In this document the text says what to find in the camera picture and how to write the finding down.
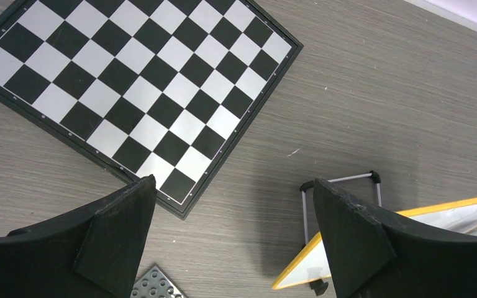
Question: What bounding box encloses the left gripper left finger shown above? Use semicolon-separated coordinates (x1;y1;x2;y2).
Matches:
0;175;157;297

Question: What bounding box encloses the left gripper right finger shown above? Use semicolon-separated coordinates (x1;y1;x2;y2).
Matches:
313;178;477;297

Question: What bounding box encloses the yellow framed whiteboard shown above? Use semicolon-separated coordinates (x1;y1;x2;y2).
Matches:
271;181;477;296

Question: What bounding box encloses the black white chessboard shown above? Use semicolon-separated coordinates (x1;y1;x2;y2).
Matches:
0;1;303;219

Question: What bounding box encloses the grey studded baseplate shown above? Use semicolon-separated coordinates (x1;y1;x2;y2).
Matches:
130;263;188;298

